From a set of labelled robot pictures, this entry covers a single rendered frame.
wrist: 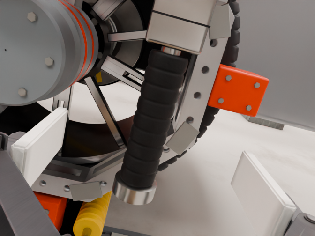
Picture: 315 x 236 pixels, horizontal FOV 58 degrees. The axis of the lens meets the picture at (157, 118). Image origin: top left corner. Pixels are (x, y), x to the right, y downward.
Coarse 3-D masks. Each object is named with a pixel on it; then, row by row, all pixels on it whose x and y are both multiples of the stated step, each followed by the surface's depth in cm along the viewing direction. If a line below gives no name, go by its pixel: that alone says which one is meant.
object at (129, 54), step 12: (84, 0) 86; (96, 0) 86; (120, 12) 88; (132, 12) 88; (96, 24) 84; (120, 24) 89; (132, 24) 89; (120, 48) 91; (132, 48) 91; (132, 60) 92
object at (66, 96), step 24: (120, 0) 53; (96, 72) 57; (120, 72) 57; (96, 96) 58; (0, 120) 61; (24, 120) 68; (72, 120) 81; (120, 120) 81; (72, 144) 66; (96, 144) 66; (120, 144) 61
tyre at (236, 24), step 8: (232, 0) 51; (232, 8) 52; (232, 24) 52; (232, 32) 53; (232, 40) 53; (232, 48) 54; (224, 56) 54; (232, 56) 54; (224, 64) 55; (232, 64) 55; (208, 112) 57; (216, 112) 58; (208, 120) 58; (200, 128) 58; (200, 136) 59; (184, 152) 60; (168, 160) 60; (176, 160) 61; (160, 168) 61
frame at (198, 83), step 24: (216, 24) 44; (216, 48) 46; (192, 72) 47; (216, 72) 47; (192, 96) 48; (192, 120) 50; (168, 144) 50; (192, 144) 50; (48, 168) 56; (72, 168) 56; (96, 168) 56; (120, 168) 51; (48, 192) 53; (72, 192) 52; (96, 192) 52
